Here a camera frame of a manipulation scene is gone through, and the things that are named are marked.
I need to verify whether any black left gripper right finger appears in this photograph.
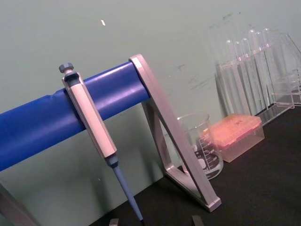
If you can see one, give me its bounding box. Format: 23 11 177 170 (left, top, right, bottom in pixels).
191 215 204 226

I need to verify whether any black table cloth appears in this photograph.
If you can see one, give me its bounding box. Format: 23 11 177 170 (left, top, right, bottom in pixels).
89 103 301 226

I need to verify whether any clear glass beaker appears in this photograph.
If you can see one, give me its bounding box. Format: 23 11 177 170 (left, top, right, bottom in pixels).
176 113 224 181

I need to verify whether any pink pipette tip box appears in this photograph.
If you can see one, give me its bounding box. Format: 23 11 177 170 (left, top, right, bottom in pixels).
209 113 265 163

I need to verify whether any grey and blue pipette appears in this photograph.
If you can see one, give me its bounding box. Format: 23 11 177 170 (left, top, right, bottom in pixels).
58 61 144 223

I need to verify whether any pipette stand with blue bar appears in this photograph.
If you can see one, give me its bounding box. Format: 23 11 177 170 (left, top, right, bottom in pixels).
0 54 222 226

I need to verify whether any clear acrylic test tube rack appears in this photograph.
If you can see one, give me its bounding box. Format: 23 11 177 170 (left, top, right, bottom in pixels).
213 32 301 128

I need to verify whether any clear test tube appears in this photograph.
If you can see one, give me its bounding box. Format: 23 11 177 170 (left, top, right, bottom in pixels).
255 31 271 109
262 27 281 105
225 40 238 114
233 41 250 114
241 38 260 113
248 29 267 111

